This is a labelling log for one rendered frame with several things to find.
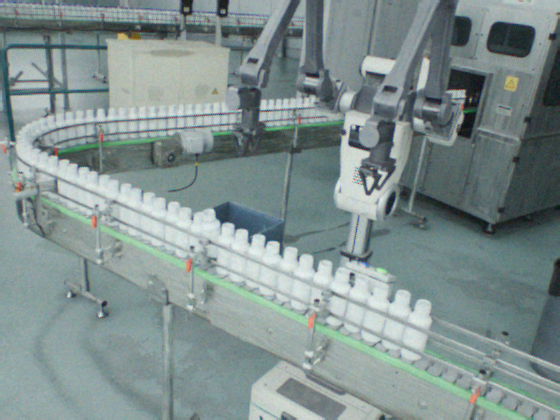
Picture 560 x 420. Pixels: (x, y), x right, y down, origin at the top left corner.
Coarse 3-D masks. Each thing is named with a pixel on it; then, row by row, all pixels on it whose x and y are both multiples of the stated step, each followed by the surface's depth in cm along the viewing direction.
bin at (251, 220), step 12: (228, 204) 249; (240, 204) 246; (192, 216) 230; (216, 216) 244; (228, 216) 252; (240, 216) 248; (252, 216) 244; (264, 216) 240; (240, 228) 250; (252, 228) 246; (264, 228) 242; (276, 228) 230; (252, 240) 217; (276, 240) 234
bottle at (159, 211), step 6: (156, 198) 186; (162, 198) 187; (156, 204) 185; (162, 204) 185; (156, 210) 185; (162, 210) 186; (156, 216) 185; (162, 216) 185; (156, 222) 186; (156, 228) 187; (162, 228) 187; (156, 234) 188; (162, 234) 189; (156, 240) 189; (156, 246) 191; (162, 246) 191
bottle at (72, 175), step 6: (72, 168) 207; (72, 174) 208; (78, 174) 210; (72, 180) 208; (66, 186) 210; (72, 186) 209; (66, 192) 211; (72, 192) 210; (72, 198) 211; (72, 204) 212
